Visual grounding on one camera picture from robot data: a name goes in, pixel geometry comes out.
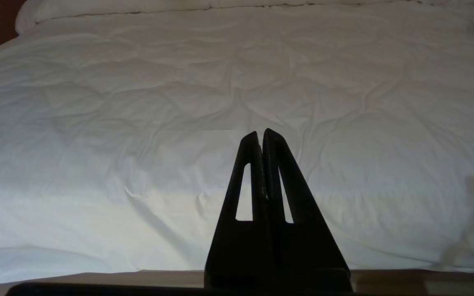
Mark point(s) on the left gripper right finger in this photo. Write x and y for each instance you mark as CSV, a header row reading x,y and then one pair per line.
x,y
303,250

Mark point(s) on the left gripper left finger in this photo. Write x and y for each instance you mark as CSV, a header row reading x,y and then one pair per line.
x,y
237,250

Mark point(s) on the white pillow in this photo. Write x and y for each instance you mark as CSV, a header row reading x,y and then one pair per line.
x,y
109,6

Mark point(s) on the white duvet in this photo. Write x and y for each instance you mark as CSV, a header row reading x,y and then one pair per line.
x,y
138,144

